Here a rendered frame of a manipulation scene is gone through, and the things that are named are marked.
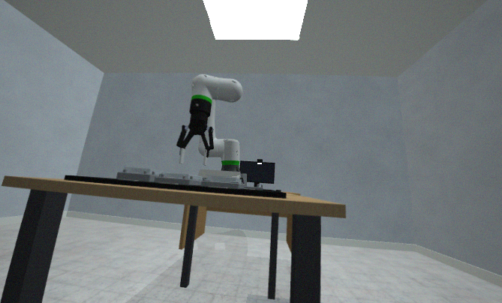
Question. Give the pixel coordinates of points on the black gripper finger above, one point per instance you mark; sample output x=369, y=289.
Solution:
x=183, y=143
x=211, y=144

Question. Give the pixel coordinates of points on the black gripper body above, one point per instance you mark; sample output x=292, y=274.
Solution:
x=198, y=119

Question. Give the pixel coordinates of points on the white button panel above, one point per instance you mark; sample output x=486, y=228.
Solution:
x=204, y=172

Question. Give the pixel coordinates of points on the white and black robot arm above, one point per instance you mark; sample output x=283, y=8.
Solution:
x=205, y=91

